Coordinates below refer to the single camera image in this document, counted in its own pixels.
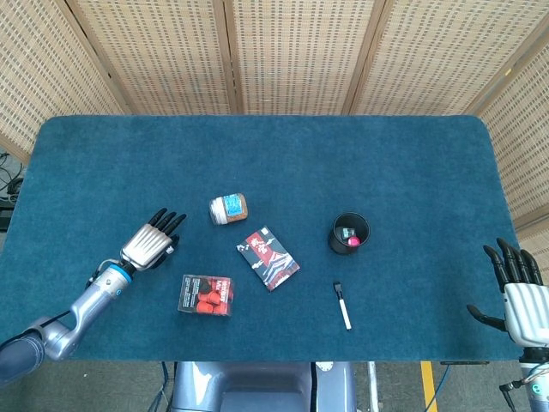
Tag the white marker with black cap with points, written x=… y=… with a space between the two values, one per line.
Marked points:
x=344 y=311

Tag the woven folding screen panel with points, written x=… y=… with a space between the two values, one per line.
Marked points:
x=300 y=56
x=163 y=56
x=38 y=64
x=433 y=56
x=523 y=150

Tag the white table leg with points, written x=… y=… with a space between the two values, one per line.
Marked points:
x=373 y=386

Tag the blue carpet table cloth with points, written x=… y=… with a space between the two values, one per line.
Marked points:
x=300 y=163

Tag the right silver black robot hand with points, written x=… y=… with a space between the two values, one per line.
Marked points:
x=525 y=304

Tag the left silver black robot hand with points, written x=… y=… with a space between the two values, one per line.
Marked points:
x=146 y=246

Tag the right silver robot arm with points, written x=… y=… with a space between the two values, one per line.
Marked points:
x=538 y=386

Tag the red pink ball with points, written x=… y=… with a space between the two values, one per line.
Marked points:
x=354 y=241

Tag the grey robot torso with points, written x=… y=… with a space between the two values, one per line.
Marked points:
x=257 y=390

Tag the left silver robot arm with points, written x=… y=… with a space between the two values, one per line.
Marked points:
x=86 y=300

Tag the black red card box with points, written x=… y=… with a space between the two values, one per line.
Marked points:
x=268 y=257

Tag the clear jar of orange pellets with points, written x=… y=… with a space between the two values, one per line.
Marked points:
x=229 y=209

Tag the clear plastic capsule box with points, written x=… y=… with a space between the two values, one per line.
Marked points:
x=191 y=292

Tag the black mesh pen holder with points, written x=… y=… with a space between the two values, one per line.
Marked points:
x=336 y=244

